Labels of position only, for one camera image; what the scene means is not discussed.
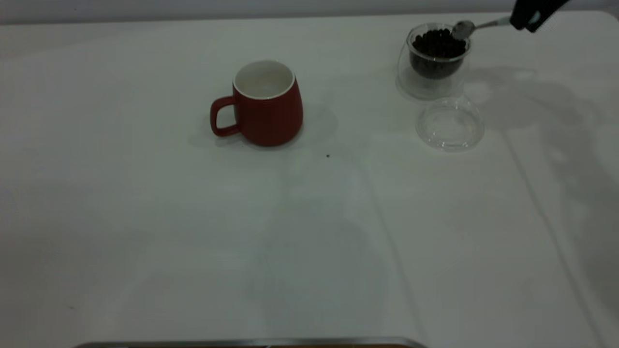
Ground clear glass lid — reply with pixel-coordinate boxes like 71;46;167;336
415;94;486;152

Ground dark roasted coffee beans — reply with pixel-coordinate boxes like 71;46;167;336
410;28;469;80

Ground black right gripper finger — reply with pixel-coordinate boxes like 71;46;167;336
510;0;549;30
525;0;572;34

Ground clear double-wall glass cup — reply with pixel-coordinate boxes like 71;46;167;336
396;23;472;101

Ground red ceramic mug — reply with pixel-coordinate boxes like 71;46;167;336
209;59;304;148

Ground metal spoon with blue handle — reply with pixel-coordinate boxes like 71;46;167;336
451;16;514;41

